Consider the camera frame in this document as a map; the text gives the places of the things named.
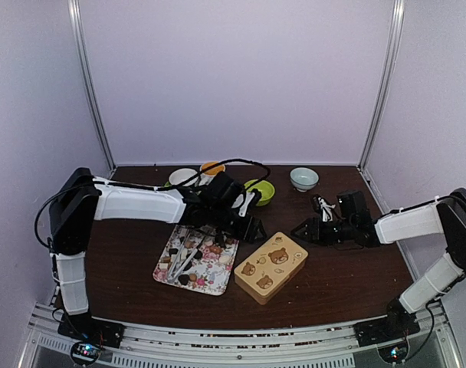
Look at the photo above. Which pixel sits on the light blue bowl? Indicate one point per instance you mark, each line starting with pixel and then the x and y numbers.
pixel 303 179

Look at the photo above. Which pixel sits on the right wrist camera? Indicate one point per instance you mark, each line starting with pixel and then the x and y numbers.
pixel 323 208

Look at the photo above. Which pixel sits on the metal tongs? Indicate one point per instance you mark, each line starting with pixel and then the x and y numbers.
pixel 189 258

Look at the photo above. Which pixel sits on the white mug orange inside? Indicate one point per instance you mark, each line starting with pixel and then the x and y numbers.
pixel 209 171

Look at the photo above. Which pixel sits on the aluminium frame post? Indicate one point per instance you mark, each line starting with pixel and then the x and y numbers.
pixel 89 88
pixel 392 52

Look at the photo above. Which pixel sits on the bear print tin lid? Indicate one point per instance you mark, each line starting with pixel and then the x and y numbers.
pixel 279 249

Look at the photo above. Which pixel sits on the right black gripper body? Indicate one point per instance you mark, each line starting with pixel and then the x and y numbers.
pixel 344 233

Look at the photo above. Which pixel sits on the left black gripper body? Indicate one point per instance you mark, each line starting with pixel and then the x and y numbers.
pixel 221 222

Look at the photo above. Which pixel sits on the white oval chocolate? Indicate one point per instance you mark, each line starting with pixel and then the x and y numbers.
pixel 224 259

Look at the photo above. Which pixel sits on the green bowl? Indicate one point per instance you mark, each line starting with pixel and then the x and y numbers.
pixel 265 188

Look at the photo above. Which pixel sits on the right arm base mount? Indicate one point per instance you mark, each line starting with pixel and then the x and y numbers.
pixel 381 330

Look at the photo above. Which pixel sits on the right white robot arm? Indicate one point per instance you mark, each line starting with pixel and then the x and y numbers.
pixel 443 215

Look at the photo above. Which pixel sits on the left aluminium frame post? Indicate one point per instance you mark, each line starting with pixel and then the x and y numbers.
pixel 89 88

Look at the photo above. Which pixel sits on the front aluminium rail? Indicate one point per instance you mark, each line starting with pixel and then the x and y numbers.
pixel 332 345

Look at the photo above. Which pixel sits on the floral rectangular tray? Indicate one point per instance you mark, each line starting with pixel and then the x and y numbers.
pixel 207 276

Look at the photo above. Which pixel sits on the tan chocolate tin box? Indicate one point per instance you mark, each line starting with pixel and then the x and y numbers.
pixel 262 281

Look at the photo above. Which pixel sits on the dark round chocolate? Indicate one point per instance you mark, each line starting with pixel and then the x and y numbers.
pixel 184 279

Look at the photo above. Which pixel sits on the right aluminium frame post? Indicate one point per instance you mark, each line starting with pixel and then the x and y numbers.
pixel 392 52

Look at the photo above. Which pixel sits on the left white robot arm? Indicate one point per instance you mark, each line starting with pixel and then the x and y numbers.
pixel 84 199

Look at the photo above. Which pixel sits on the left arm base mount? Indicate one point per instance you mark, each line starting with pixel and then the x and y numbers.
pixel 88 329

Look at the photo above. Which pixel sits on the white cup with dark band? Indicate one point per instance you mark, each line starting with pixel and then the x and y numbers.
pixel 184 177

